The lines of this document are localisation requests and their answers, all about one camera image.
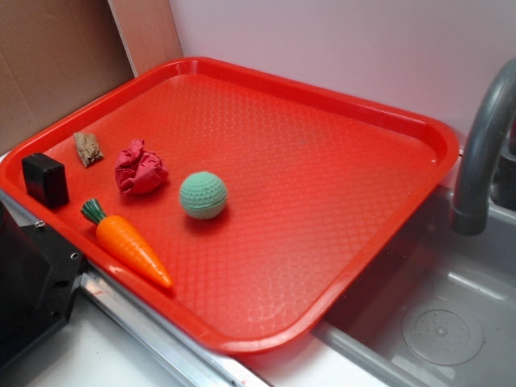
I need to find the brown wood chunk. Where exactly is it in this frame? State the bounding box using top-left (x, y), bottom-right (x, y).
top-left (73, 132), bottom-right (104, 168)

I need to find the small black box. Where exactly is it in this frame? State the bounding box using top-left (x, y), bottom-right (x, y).
top-left (22, 153), bottom-right (69, 208)

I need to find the brown cardboard sheet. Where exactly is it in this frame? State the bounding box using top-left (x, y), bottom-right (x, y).
top-left (1, 1), bottom-right (182, 153)

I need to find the silver metal rail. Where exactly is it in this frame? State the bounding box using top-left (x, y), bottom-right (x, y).
top-left (0, 189), bottom-right (253, 387)

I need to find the grey plastic sink basin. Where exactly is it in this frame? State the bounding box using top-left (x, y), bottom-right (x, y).
top-left (314, 188), bottom-right (515, 386)

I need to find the crumpled red cloth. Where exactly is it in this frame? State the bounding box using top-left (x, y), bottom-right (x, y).
top-left (114, 139), bottom-right (169, 195)

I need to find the red plastic tray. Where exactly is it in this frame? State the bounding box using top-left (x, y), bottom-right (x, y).
top-left (1, 58), bottom-right (459, 354)

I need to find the green dimpled ball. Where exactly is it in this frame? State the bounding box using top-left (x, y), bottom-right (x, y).
top-left (179, 171), bottom-right (228, 220)

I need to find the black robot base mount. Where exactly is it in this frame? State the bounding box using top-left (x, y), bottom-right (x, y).
top-left (1, 205), bottom-right (85, 370)

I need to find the orange toy carrot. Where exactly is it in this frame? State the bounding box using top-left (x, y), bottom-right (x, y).
top-left (81, 198), bottom-right (173, 289)

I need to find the grey toy faucet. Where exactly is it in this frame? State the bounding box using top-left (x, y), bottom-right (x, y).
top-left (450, 59), bottom-right (515, 235)

